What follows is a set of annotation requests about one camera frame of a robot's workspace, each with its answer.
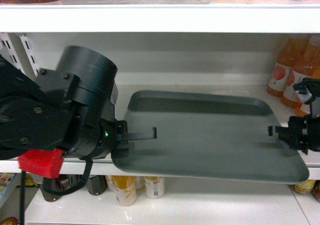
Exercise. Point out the red foam pad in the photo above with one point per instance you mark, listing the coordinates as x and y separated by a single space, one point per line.
42 162

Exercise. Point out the yellow white drink can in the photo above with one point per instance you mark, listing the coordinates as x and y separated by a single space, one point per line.
125 189

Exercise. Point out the orange juice bottle middle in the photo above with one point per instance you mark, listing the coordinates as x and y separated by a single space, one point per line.
304 67

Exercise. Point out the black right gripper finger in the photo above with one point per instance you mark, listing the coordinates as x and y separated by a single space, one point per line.
273 130

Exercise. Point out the dark sauce bottle right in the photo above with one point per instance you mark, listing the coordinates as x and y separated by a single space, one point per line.
96 184

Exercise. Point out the white metal store shelf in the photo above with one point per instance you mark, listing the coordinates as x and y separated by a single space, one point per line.
205 46

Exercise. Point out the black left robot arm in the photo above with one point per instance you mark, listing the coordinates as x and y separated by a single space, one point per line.
71 108

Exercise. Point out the grey rectangular serving tray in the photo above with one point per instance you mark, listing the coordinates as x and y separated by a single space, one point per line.
210 136

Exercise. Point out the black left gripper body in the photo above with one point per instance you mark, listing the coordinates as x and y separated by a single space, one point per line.
108 136

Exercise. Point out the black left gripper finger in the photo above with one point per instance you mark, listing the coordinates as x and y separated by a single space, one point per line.
137 136
122 149

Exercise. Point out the white labelled drink can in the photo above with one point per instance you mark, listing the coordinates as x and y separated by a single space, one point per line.
154 186

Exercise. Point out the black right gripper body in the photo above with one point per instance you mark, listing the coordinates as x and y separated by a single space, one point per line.
303 133

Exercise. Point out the orange juice bottle back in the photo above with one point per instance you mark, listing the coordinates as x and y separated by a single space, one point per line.
293 50

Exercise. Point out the white slotted shelf upright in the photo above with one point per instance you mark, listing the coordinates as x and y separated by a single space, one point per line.
17 49

